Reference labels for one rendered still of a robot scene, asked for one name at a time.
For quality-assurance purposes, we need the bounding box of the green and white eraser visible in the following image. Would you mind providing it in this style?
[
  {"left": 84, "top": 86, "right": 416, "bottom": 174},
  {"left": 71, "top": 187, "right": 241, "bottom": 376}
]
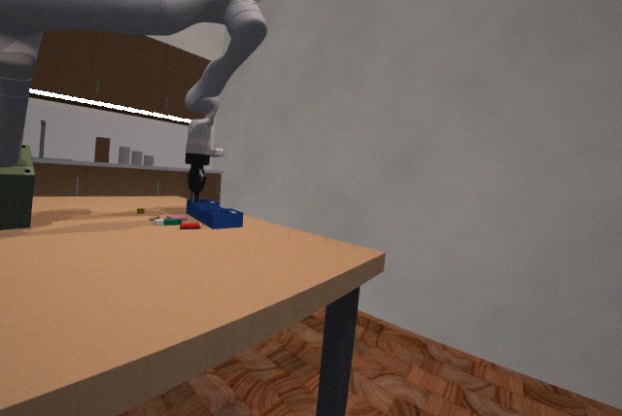
[{"left": 155, "top": 219, "right": 182, "bottom": 226}]

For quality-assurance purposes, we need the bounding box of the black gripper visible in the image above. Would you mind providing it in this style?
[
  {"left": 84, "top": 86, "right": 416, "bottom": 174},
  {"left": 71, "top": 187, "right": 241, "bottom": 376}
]
[{"left": 185, "top": 154, "right": 210, "bottom": 202}]

